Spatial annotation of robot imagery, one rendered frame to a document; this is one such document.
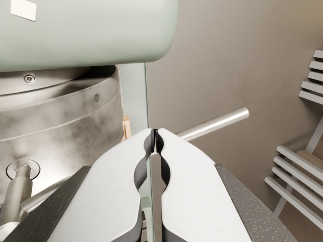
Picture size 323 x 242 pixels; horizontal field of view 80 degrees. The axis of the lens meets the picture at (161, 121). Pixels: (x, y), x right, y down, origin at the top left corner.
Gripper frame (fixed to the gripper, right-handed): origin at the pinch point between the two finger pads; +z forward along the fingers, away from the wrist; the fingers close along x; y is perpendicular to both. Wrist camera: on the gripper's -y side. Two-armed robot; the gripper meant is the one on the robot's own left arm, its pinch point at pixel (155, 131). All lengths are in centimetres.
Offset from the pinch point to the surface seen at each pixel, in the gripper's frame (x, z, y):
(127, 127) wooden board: -10.6, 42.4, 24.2
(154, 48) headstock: -0.2, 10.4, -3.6
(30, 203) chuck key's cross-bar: -11.8, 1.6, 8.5
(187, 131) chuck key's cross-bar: 2.8, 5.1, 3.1
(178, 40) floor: 13, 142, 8
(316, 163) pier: 172, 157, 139
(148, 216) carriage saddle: -6, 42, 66
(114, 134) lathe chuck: -7.6, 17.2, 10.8
